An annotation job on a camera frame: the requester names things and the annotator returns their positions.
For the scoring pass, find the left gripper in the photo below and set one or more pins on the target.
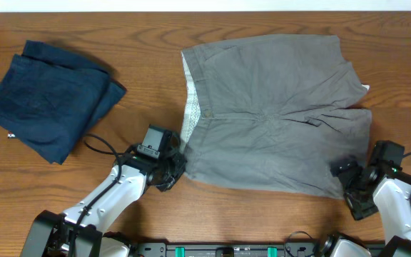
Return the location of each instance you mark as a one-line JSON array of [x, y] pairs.
[[181, 164]]

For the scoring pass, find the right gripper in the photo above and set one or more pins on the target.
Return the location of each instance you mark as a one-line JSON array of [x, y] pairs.
[[346, 172]]

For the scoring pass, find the grey shorts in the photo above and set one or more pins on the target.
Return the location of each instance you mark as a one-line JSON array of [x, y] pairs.
[[272, 112]]

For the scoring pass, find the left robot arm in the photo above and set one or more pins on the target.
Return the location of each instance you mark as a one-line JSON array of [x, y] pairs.
[[82, 230]]

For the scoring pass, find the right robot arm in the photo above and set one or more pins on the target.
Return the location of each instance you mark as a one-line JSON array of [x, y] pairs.
[[382, 188]]

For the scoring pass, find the folded navy blue garment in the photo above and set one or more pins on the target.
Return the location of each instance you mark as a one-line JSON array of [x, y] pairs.
[[50, 97]]

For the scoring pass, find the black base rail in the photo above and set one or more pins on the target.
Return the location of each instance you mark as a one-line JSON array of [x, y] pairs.
[[296, 249]]

